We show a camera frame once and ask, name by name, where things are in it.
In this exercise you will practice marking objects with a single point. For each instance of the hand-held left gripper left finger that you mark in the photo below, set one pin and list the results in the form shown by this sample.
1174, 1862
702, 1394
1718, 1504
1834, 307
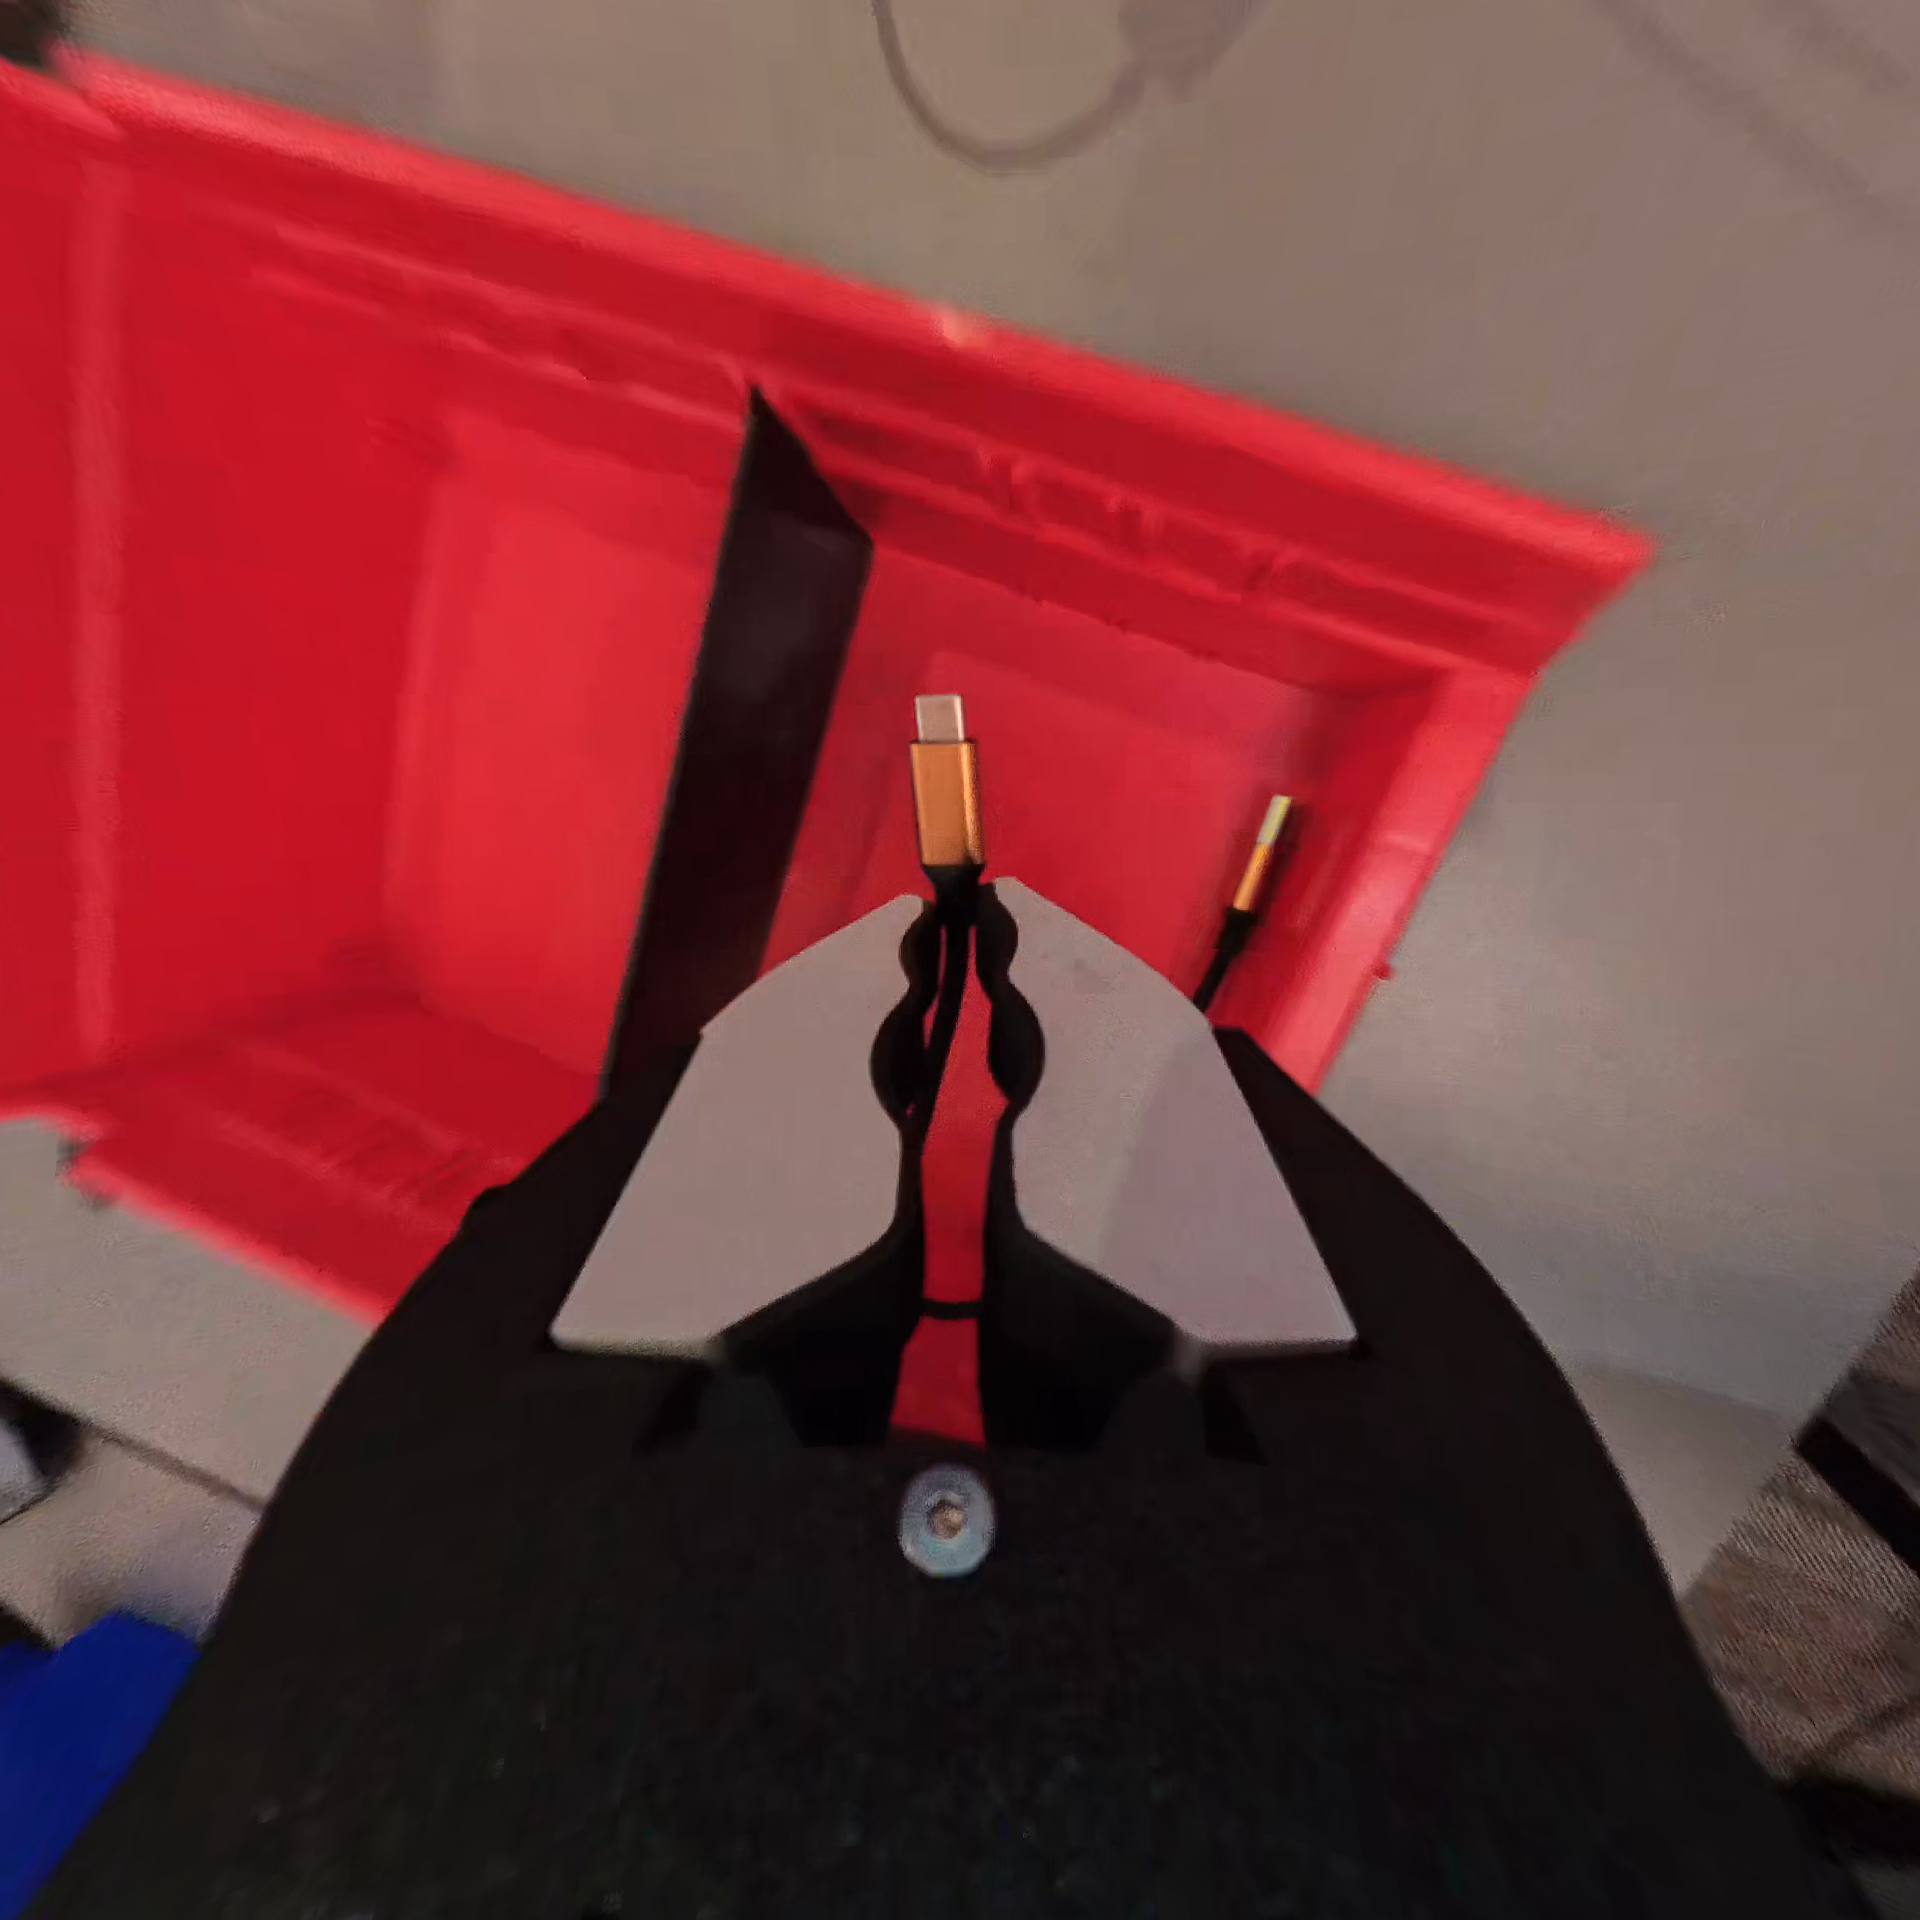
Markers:
750, 1185

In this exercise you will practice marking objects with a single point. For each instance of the black bin divider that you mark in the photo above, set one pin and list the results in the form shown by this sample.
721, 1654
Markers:
764, 674

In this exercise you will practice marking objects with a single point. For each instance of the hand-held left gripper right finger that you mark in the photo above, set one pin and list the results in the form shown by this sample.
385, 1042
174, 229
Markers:
1171, 1185

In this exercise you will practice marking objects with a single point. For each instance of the red plastic bin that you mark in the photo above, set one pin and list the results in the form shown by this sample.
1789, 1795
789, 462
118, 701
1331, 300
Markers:
300, 600

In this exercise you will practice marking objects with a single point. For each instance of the blue plastic bin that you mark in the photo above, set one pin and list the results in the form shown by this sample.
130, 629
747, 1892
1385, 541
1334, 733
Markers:
77, 1770

